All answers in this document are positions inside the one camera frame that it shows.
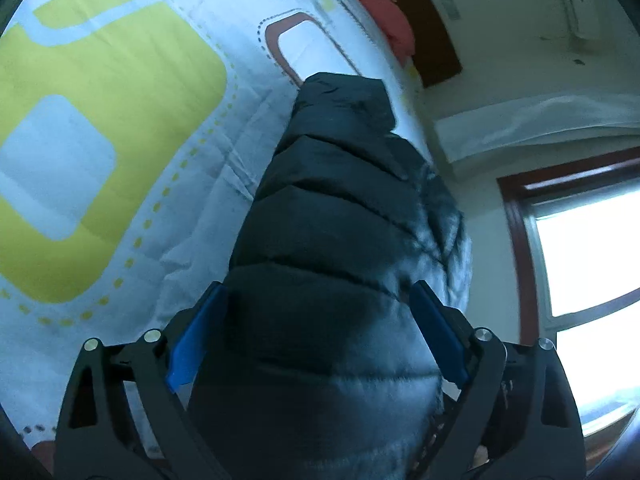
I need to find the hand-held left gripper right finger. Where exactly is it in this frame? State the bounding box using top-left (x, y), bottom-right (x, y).
top-left (409, 280), bottom-right (587, 480)

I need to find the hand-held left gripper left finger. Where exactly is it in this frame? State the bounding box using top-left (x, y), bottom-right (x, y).
top-left (52, 281), bottom-right (231, 480)

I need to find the black puffer jacket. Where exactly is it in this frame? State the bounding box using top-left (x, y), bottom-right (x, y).
top-left (187, 72), bottom-right (473, 480)

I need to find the bed with patterned sheet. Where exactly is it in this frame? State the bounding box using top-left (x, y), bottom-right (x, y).
top-left (0, 0), bottom-right (437, 461)

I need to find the white curtain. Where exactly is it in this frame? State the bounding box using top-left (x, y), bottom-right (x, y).
top-left (432, 92), bottom-right (640, 164)

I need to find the wooden headboard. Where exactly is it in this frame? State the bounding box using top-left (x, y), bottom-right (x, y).
top-left (367, 0), bottom-right (462, 89)

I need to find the red pillow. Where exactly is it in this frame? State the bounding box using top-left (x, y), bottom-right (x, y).
top-left (327, 0), bottom-right (417, 59)

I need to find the white air conditioner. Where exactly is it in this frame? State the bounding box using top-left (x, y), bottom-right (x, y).
top-left (549, 0), bottom-right (602, 42)

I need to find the window with wooden frame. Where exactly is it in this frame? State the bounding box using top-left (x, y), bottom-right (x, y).
top-left (496, 147), bottom-right (640, 438)

